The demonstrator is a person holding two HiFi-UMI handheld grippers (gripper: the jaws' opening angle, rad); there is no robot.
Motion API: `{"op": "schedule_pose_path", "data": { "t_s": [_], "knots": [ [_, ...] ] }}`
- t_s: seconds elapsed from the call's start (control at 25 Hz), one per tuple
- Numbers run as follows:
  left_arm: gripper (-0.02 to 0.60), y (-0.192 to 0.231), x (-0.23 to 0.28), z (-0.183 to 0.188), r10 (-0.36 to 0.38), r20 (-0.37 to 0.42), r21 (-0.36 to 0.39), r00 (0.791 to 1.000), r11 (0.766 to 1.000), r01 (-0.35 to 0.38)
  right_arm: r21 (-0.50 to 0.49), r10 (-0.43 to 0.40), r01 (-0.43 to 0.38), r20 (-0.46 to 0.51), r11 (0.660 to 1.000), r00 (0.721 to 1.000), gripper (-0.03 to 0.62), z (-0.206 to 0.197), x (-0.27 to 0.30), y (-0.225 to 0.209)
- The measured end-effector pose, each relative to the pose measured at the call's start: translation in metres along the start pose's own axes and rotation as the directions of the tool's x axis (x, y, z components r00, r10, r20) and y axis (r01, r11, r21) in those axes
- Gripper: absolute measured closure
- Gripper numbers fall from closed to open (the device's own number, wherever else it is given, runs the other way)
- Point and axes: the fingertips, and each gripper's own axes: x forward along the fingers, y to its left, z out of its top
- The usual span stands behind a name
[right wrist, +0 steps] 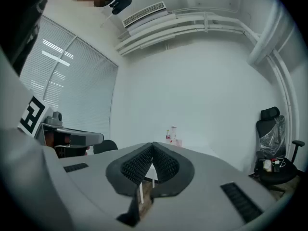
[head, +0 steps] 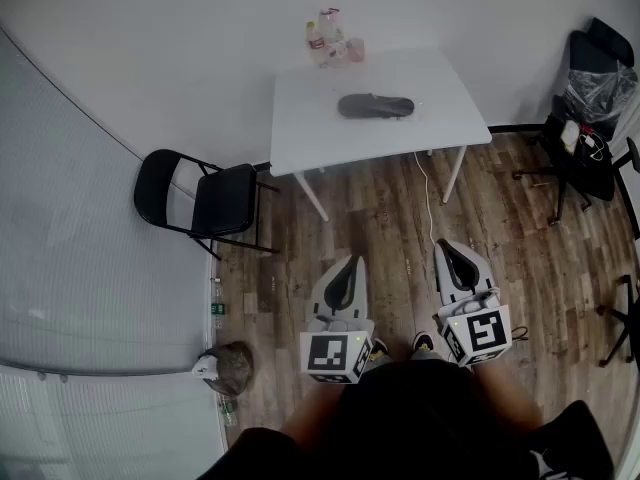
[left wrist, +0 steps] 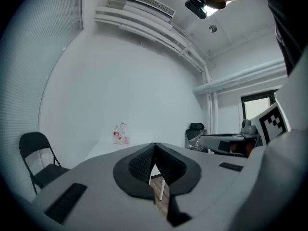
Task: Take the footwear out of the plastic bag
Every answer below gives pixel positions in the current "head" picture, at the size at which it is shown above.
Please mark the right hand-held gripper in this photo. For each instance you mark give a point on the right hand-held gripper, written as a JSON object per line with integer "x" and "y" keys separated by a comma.
{"x": 480, "y": 333}

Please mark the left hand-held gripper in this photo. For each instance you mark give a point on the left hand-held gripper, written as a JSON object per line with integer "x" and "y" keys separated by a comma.
{"x": 330, "y": 353}

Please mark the dark cloth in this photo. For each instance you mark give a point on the dark cloth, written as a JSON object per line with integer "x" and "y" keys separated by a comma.
{"x": 417, "y": 113}

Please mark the dark grey garment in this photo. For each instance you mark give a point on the dark grey garment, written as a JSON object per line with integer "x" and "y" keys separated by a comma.
{"x": 372, "y": 106}

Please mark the person's left forearm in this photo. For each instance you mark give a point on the person's left forearm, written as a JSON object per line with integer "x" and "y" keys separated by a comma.
{"x": 310, "y": 413}

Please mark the person's right forearm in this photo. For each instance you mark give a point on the person's right forearm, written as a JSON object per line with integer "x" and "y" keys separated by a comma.
{"x": 505, "y": 398}

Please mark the person's left shoe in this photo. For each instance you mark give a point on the person's left shoe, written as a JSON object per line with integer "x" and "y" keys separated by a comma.
{"x": 380, "y": 350}

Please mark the person's shoe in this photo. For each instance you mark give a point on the person's shoe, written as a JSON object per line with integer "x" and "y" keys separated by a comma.
{"x": 422, "y": 340}
{"x": 380, "y": 350}

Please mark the person's right shoe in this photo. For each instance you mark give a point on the person's right shoe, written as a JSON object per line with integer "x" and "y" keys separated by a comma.
{"x": 422, "y": 340}

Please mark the white table leg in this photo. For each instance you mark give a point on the white table leg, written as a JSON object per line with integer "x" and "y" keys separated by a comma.
{"x": 312, "y": 198}
{"x": 454, "y": 175}

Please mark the small green box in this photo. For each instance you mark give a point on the small green box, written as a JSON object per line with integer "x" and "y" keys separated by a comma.
{"x": 218, "y": 308}

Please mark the brown mottled lump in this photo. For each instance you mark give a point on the brown mottled lump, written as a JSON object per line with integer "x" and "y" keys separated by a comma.
{"x": 235, "y": 368}

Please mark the person in dark t-shirt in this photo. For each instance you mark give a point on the person in dark t-shirt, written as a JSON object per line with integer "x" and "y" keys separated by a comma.
{"x": 410, "y": 418}

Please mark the black folding chair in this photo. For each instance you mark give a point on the black folding chair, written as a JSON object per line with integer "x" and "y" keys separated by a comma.
{"x": 222, "y": 200}

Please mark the small white device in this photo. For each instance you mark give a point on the small white device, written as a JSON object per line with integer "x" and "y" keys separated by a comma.
{"x": 204, "y": 368}

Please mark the black office chair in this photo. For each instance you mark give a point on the black office chair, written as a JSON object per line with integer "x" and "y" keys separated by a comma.
{"x": 582, "y": 173}

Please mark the black office chair base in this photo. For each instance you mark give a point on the black office chair base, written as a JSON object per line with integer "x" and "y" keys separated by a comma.
{"x": 625, "y": 318}

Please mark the white yellow packet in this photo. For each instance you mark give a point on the white yellow packet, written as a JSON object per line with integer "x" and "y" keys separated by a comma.
{"x": 570, "y": 133}

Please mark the clear plastic bag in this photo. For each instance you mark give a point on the clear plastic bag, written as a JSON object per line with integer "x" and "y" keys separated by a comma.
{"x": 600, "y": 93}

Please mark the pink plastic cup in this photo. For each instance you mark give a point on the pink plastic cup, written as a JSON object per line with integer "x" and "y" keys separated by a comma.
{"x": 356, "y": 50}

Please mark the small bottle with yellow cap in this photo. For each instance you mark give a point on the small bottle with yellow cap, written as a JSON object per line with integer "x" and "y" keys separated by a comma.
{"x": 314, "y": 43}

